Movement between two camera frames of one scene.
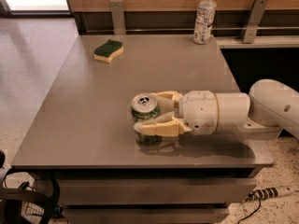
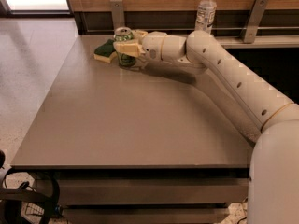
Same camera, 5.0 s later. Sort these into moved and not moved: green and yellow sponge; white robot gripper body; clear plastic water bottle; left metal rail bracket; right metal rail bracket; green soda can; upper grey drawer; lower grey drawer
Moved: green soda can; white robot gripper body
Not moved: left metal rail bracket; right metal rail bracket; green and yellow sponge; clear plastic water bottle; lower grey drawer; upper grey drawer
